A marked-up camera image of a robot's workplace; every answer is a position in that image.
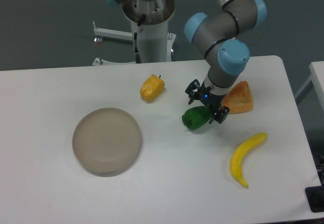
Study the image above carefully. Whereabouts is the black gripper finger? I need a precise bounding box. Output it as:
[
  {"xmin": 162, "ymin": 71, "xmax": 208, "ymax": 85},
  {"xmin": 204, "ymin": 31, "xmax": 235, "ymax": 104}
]
[
  {"xmin": 185, "ymin": 79, "xmax": 201, "ymax": 105},
  {"xmin": 209, "ymin": 104, "xmax": 230, "ymax": 124}
]

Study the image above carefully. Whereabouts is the green bell pepper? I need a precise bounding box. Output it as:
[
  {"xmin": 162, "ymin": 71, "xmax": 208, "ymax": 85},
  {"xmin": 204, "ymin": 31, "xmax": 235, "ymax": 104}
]
[{"xmin": 181, "ymin": 106, "xmax": 212, "ymax": 130}]

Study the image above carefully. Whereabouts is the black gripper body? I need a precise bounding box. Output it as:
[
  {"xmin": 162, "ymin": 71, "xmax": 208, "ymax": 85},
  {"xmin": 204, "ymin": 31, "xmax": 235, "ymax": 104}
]
[{"xmin": 197, "ymin": 83, "xmax": 227, "ymax": 113}]

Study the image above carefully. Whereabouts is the white side table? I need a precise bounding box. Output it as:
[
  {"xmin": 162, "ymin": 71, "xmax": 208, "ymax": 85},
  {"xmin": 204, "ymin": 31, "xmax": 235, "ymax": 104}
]
[{"xmin": 294, "ymin": 61, "xmax": 323, "ymax": 106}]

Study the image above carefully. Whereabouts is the yellow banana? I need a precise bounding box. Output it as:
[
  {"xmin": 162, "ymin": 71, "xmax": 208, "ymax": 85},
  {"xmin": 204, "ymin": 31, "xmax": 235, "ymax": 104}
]
[{"xmin": 229, "ymin": 132, "xmax": 268, "ymax": 188}]

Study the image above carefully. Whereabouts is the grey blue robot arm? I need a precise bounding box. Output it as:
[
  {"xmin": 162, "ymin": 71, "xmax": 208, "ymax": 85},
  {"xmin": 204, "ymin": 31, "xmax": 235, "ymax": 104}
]
[{"xmin": 106, "ymin": 0, "xmax": 267, "ymax": 123}]

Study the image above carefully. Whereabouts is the yellow bell pepper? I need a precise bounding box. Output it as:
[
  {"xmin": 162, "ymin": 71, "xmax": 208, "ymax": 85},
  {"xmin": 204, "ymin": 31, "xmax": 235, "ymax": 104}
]
[{"xmin": 140, "ymin": 74, "xmax": 165, "ymax": 102}]

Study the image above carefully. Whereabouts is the beige round plate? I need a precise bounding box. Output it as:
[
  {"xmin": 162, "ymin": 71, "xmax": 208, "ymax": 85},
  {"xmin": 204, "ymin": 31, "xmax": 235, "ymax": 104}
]
[{"xmin": 72, "ymin": 108, "xmax": 142, "ymax": 177}]

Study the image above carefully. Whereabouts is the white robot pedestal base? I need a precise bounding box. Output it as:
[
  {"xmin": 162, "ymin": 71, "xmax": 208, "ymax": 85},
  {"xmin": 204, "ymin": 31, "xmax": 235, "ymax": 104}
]
[{"xmin": 93, "ymin": 0, "xmax": 176, "ymax": 63}]

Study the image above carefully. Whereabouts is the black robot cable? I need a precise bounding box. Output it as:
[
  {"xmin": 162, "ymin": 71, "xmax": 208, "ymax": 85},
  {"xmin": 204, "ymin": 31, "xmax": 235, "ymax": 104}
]
[{"xmin": 133, "ymin": 14, "xmax": 146, "ymax": 64}]

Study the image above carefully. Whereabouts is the black device at edge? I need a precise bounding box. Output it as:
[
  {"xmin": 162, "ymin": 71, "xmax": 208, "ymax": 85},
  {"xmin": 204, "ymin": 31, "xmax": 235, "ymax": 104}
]
[{"xmin": 305, "ymin": 185, "xmax": 323, "ymax": 213}]

